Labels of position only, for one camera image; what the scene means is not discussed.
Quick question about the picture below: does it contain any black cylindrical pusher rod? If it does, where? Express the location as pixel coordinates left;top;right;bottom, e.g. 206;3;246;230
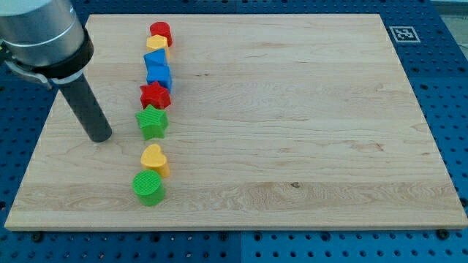
58;74;113;142

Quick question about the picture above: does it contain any green star block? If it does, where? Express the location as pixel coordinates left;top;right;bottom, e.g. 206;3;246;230
135;105;169;140

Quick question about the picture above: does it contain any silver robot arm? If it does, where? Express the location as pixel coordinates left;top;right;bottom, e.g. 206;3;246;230
1;0;112;142

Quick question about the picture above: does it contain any red star block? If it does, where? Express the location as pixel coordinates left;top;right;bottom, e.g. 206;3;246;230
140;82;171;110

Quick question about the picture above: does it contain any blue cube block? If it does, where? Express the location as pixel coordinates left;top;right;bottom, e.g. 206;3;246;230
146;66;172;93

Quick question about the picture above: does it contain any blue triangle block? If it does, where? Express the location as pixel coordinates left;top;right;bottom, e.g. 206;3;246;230
143;49;168;69

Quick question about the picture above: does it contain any yellow pentagon block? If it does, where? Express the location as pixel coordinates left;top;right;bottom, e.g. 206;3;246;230
146;34;170;60

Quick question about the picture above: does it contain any yellow heart block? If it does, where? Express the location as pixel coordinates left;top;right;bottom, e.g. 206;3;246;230
140;144;170;178

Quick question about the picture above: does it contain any red cylinder block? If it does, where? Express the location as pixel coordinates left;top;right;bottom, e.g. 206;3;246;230
149;21;173;47

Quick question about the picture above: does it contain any green cylinder block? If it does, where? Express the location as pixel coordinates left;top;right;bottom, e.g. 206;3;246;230
132;169;165;207

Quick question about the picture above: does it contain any wooden board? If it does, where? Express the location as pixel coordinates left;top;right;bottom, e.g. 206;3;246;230
5;14;467;232

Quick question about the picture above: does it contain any white fiducial marker tag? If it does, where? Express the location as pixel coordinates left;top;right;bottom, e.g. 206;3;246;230
390;26;420;43

